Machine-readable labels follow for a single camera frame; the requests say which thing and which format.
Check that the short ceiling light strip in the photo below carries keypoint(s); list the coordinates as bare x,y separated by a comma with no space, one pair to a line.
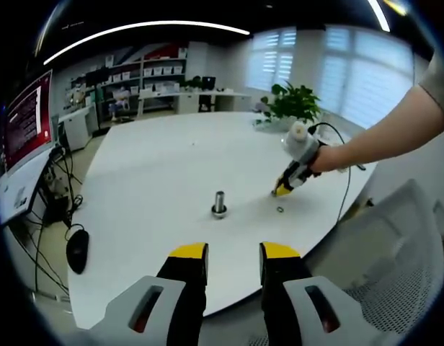
380,14

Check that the narrow window blind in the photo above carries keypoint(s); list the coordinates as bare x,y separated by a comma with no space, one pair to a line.
270,59

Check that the white storage shelf unit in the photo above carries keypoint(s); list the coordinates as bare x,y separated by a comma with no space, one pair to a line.
153,68

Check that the black display on stand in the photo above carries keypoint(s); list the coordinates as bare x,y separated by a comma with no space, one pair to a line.
97,76

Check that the white low cabinet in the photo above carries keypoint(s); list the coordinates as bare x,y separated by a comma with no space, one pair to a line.
78,126

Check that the white mesh office chair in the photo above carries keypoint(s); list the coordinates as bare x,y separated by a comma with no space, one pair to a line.
395,259

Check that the person's right hand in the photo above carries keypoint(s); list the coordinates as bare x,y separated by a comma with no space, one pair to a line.
330,160

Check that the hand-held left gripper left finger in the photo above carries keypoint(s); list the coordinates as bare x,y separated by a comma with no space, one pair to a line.
171,306

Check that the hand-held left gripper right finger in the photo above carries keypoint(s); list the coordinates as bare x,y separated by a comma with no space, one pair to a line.
290,310

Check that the monitor with red screen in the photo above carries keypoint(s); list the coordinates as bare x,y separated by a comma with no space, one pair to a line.
27,119

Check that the long white desk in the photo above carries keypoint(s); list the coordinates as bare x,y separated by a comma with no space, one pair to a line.
193,99

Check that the long ceiling light strip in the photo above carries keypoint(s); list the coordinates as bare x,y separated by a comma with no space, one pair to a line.
142,26

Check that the black pen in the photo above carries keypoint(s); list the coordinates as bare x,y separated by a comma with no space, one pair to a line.
360,167

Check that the grey shirt sleeve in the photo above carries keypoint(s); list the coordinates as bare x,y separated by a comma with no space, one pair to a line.
440,83

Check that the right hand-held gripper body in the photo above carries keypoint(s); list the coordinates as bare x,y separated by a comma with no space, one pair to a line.
301,144

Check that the wide window blind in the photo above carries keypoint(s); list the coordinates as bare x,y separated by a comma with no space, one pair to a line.
369,75

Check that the black computer mouse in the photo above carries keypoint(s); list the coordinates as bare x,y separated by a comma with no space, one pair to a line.
78,250

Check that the green potted plant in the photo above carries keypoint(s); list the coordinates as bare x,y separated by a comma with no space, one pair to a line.
294,102

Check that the small black monitor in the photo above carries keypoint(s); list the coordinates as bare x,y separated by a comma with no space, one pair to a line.
208,83

